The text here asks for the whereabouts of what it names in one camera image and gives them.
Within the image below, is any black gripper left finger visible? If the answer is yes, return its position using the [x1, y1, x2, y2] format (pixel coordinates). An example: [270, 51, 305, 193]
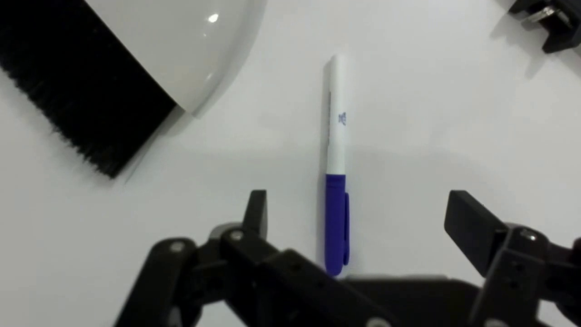
[114, 189, 392, 327]

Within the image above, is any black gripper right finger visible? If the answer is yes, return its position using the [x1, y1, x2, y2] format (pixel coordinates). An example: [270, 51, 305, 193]
[443, 189, 581, 327]

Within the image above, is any blue and white pen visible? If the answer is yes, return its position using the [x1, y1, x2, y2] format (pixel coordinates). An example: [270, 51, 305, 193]
[323, 53, 352, 280]

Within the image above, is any orange handled bar clamp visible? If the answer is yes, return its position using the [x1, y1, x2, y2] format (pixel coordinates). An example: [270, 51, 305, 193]
[506, 0, 581, 55]

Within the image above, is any white brush with black handle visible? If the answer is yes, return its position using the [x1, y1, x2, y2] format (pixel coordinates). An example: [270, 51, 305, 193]
[0, 0, 256, 180]

